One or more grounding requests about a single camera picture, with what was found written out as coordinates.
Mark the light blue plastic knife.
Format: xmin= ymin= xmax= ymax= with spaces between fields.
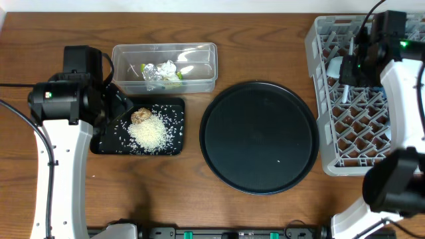
xmin=341 ymin=37 xmax=354 ymax=104

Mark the light blue bowl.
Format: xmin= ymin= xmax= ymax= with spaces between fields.
xmin=326 ymin=56 xmax=343 ymax=80

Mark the brown mushroom food scrap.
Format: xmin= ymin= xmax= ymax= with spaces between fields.
xmin=131 ymin=108 xmax=152 ymax=124

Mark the yellow snack wrapper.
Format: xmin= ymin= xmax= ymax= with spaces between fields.
xmin=141 ymin=63 xmax=183 ymax=91

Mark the white rice pile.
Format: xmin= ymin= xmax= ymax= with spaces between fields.
xmin=99 ymin=104 xmax=184 ymax=156

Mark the white tissue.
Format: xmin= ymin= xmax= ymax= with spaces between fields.
xmin=157 ymin=60 xmax=180 ymax=81

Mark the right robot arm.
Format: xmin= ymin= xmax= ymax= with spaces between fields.
xmin=329 ymin=31 xmax=424 ymax=238

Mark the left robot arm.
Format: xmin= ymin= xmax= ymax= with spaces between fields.
xmin=29 ymin=80 xmax=133 ymax=238

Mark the grey dishwasher rack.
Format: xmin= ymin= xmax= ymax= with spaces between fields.
xmin=305 ymin=13 xmax=424 ymax=176

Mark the black rectangular tray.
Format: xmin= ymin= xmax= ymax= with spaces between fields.
xmin=90 ymin=96 xmax=186 ymax=156

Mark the clear plastic bin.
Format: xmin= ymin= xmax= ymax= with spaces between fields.
xmin=112 ymin=42 xmax=218 ymax=95

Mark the black round tray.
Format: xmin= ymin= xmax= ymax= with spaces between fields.
xmin=199 ymin=82 xmax=319 ymax=195

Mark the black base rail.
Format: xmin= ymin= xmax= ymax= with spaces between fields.
xmin=137 ymin=226 xmax=329 ymax=239

